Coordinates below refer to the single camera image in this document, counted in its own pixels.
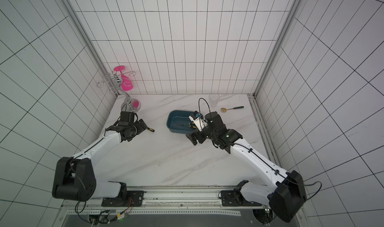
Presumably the left arm base wiring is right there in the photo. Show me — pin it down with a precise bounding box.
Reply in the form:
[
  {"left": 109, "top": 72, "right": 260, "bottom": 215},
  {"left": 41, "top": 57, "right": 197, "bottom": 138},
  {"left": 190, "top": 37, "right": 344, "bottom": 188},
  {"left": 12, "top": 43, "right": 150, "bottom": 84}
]
[{"left": 74, "top": 196, "right": 134, "bottom": 226}]

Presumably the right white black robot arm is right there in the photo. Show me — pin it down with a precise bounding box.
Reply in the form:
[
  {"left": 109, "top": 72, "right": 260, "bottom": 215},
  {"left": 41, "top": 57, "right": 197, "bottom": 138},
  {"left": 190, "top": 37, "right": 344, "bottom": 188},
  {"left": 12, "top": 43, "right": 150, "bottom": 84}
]
[{"left": 187, "top": 111, "right": 307, "bottom": 223}]

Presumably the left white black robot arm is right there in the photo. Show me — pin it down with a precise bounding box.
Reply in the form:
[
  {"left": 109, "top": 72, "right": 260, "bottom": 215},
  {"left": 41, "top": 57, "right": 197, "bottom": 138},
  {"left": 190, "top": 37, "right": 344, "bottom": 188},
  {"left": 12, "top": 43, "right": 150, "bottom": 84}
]
[{"left": 52, "top": 111, "right": 148, "bottom": 207}]

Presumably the teal plastic storage box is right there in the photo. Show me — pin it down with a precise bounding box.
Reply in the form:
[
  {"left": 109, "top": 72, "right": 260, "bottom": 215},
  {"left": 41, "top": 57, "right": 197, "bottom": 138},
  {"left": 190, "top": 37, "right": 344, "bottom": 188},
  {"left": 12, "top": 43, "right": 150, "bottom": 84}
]
[{"left": 167, "top": 110, "right": 197, "bottom": 134}]

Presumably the chrome cup holder stand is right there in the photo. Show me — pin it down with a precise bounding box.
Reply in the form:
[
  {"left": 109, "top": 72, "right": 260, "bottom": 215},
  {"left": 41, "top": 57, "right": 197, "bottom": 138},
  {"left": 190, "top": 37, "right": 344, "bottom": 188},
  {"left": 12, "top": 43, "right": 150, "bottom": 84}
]
[{"left": 97, "top": 69, "right": 141, "bottom": 113}]

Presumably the clear drinking glass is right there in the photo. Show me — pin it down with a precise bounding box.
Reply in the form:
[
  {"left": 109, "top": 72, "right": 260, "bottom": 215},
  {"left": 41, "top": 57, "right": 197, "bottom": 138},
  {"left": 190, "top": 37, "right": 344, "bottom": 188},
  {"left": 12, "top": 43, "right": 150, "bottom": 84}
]
[{"left": 209, "top": 94, "right": 220, "bottom": 108}]

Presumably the pink disc on stand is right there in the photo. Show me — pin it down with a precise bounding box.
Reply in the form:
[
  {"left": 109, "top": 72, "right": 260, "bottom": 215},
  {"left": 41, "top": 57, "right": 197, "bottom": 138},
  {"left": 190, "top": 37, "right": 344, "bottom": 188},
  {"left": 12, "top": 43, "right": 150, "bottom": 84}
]
[{"left": 114, "top": 66, "right": 126, "bottom": 73}]

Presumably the gold spoon dark handle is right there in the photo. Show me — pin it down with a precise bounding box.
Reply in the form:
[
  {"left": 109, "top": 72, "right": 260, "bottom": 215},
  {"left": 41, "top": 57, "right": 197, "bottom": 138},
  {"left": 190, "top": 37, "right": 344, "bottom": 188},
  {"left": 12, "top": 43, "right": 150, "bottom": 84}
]
[{"left": 221, "top": 106, "right": 244, "bottom": 113}]

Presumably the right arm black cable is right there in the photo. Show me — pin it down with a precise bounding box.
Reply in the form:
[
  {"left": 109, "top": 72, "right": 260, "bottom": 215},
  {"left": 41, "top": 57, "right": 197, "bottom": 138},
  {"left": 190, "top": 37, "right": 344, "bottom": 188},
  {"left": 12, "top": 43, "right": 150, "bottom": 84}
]
[{"left": 197, "top": 98, "right": 323, "bottom": 201}]

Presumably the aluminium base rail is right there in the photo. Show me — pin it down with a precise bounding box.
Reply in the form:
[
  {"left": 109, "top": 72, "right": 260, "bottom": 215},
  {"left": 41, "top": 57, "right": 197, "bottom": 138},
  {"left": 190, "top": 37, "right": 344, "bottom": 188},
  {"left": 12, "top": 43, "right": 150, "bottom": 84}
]
[{"left": 86, "top": 185, "right": 304, "bottom": 217}]

